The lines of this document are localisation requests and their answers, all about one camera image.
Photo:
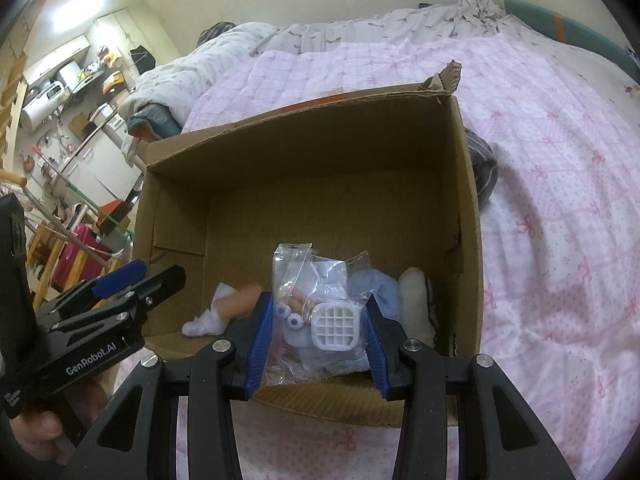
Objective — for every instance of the teal pillow with orange stripe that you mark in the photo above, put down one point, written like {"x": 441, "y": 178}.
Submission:
{"x": 575, "y": 30}

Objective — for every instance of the white cabinet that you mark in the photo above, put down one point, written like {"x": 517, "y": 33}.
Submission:
{"x": 107, "y": 170}

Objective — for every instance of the skin-coloured soft toy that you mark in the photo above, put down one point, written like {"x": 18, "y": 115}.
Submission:
{"x": 242, "y": 302}

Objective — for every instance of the grey floral duvet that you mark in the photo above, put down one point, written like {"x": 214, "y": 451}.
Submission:
{"x": 225, "y": 65}

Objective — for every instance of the brown cardboard box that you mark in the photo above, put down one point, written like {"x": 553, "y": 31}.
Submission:
{"x": 300, "y": 185}

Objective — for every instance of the white water heater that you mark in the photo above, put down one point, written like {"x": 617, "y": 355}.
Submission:
{"x": 37, "y": 112}

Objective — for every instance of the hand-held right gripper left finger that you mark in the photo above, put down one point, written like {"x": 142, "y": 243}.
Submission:
{"x": 260, "y": 340}

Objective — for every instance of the orange and black box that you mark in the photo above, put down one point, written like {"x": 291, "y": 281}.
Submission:
{"x": 114, "y": 217}

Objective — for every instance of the pink bow print quilt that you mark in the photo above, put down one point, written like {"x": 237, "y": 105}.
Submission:
{"x": 550, "y": 210}

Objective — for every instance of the teal and orange pillow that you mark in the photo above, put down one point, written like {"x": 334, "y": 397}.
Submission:
{"x": 150, "y": 122}

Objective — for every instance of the white sock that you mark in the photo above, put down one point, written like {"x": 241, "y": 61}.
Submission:
{"x": 210, "y": 322}

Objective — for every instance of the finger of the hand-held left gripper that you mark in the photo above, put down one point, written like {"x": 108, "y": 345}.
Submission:
{"x": 117, "y": 280}
{"x": 160, "y": 285}

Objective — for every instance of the light blue fluffy scrunchie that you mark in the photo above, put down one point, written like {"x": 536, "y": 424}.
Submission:
{"x": 385, "y": 295}

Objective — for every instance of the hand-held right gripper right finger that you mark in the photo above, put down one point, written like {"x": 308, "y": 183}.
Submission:
{"x": 375, "y": 350}

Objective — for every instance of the clear plastic toy bag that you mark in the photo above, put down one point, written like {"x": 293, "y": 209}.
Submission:
{"x": 320, "y": 280}

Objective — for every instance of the person's left hand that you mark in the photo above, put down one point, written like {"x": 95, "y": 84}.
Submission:
{"x": 35, "y": 430}

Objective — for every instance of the black hanging bag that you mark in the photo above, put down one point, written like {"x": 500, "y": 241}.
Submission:
{"x": 142, "y": 60}

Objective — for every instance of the dark striped pillow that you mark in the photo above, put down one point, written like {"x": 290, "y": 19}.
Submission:
{"x": 215, "y": 32}

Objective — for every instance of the red suitcase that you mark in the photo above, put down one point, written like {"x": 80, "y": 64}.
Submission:
{"x": 75, "y": 260}

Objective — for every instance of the yellow wooden rack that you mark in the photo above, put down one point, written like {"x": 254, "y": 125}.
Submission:
{"x": 42, "y": 260}

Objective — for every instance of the dark striped cloth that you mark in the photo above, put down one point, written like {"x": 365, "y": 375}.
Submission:
{"x": 482, "y": 170}

